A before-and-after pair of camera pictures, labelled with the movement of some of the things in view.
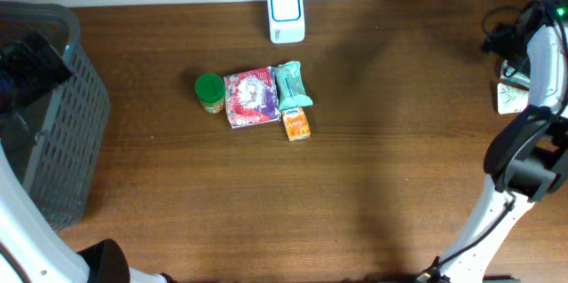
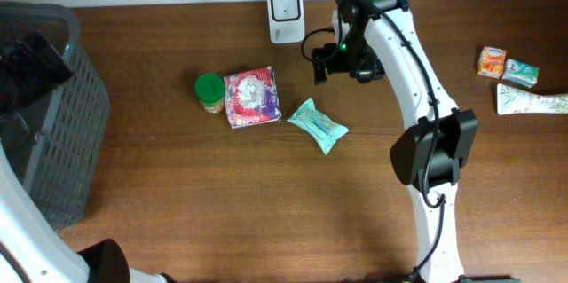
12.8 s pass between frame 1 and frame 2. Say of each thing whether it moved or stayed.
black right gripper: moved
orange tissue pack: moved
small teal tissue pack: stayed
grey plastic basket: stayed
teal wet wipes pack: moved
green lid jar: stayed
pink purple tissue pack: stayed
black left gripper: stayed
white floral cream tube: stayed
